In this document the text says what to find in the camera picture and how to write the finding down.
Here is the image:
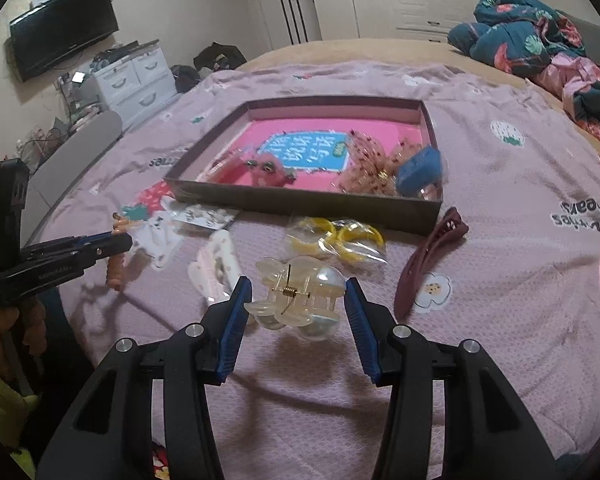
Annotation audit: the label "orange spiral hair tie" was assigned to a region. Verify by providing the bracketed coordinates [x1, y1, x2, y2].
[104, 211, 131, 294]

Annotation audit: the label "white cream claw clip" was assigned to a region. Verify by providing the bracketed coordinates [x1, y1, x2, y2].
[187, 230, 242, 306]

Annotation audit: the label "pink fuzzy hair clip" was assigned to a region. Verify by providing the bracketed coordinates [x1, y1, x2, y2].
[246, 153, 297, 188]

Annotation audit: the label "clear pearl claw clip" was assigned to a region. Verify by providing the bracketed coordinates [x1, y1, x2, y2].
[245, 256, 346, 341]

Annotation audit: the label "blue hair claw clip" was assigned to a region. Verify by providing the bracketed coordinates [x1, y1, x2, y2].
[396, 145, 443, 202]

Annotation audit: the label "beige polka dot bow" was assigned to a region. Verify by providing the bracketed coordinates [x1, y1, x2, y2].
[332, 130, 424, 196]

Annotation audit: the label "left hand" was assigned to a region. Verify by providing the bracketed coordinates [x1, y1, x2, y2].
[0, 298, 47, 366]

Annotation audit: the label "red floral clothing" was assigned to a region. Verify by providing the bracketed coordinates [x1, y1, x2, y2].
[151, 442, 170, 480]

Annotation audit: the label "grey bed footboard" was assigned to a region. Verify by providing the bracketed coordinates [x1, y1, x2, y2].
[20, 110, 123, 246]

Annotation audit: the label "earring card in packet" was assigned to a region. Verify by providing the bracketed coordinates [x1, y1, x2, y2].
[173, 204, 238, 231]

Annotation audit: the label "white drawer chest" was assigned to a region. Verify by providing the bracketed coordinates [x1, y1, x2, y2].
[79, 41, 178, 131]

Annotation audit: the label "pink strawberry print sheet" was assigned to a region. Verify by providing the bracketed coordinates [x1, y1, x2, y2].
[29, 58, 600, 480]

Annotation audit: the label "maroon long hair clip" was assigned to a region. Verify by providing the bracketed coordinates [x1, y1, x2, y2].
[393, 207, 469, 322]

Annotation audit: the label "black bag on floor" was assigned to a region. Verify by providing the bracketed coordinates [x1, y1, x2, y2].
[194, 42, 247, 72]

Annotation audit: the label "pink book with blue label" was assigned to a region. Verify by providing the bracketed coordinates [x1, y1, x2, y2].
[192, 117, 428, 191]

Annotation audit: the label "shallow dark cardboard box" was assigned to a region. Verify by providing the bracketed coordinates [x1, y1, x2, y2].
[166, 96, 444, 235]

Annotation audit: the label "tan bed blanket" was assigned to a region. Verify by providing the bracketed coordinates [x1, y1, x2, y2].
[234, 38, 600, 172]

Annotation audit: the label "teal pink floral quilt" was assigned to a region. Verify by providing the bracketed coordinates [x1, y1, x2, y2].
[448, 0, 600, 141]

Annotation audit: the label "black wall television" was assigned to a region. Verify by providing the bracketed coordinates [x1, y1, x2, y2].
[9, 0, 119, 82]

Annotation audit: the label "yellow hair ties in bag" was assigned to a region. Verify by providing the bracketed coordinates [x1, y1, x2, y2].
[285, 216, 389, 266]

